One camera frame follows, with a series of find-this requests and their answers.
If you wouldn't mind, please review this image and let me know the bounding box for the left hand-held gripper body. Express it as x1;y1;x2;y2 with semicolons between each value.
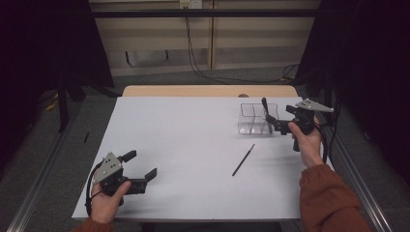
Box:
92;152;149;207

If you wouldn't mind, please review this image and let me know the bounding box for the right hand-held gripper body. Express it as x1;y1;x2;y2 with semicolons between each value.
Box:
274;98;336;153

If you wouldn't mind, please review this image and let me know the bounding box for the thick black makeup brush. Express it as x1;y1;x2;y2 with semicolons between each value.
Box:
260;97;275;134

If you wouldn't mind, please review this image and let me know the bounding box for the clear acrylic organizer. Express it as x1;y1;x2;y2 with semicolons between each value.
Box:
237;102;280;135

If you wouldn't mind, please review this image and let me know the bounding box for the thin black makeup brush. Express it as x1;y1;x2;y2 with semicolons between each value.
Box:
231;143;255;177

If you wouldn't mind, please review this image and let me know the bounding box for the person's right hand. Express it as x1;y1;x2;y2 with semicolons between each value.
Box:
287;115;325;169

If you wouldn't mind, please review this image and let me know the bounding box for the person's left hand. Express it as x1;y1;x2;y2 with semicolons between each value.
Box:
90;181;132;225

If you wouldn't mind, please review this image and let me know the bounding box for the white table board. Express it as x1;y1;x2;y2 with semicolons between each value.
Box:
71;96;336;222

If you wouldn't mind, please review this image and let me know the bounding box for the black metal stand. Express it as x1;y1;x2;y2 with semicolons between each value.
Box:
56;75;70;133

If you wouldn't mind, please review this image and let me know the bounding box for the wooden table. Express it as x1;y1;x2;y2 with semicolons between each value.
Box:
121;84;299;99

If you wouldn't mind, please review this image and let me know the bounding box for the black curtain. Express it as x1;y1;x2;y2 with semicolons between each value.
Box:
294;0;410;187
0;0;114;182

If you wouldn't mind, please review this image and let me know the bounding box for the black horizontal bar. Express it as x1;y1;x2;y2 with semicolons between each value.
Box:
91;9;319;18

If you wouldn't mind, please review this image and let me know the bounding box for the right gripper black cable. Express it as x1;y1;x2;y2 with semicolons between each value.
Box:
313;123;330;164

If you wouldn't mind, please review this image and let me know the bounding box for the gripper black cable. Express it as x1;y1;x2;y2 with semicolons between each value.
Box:
84;159;104;218
313;123;330;164

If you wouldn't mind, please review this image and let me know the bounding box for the black stand cable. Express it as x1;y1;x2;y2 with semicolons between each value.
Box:
328;96;342;161

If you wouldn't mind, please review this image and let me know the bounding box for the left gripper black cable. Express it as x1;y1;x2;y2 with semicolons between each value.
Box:
84;159;104;218

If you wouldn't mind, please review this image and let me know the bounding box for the aluminium floor rail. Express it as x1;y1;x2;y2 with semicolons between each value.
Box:
6;98;85;232
304;96;394;232

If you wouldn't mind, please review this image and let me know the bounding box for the black wall cable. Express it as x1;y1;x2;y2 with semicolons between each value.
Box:
183;6;301;85

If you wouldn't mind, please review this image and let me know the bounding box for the white wall outlet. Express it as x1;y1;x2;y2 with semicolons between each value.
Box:
179;0;203;10

